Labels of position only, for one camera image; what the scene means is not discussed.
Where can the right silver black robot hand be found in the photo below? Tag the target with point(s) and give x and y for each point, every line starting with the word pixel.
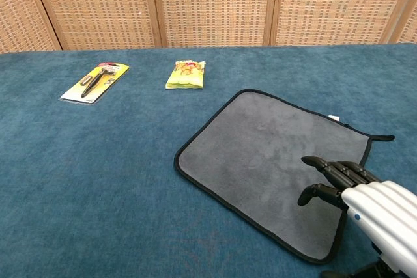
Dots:
pixel 378 206

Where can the grey microfibre cloth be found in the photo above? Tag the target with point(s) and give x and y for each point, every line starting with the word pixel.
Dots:
pixel 260 147

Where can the woven wood-framed screen panel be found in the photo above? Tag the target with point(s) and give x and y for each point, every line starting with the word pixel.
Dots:
pixel 411 27
pixel 335 4
pixel 19 14
pixel 215 4
pixel 97 4

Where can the yellow snack packet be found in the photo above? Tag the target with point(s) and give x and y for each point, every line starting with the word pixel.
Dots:
pixel 185 76

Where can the blue carpet table cover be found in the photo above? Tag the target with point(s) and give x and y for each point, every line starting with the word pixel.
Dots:
pixel 97 177

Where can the yellow razor blister pack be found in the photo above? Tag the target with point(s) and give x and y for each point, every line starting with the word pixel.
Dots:
pixel 97 79

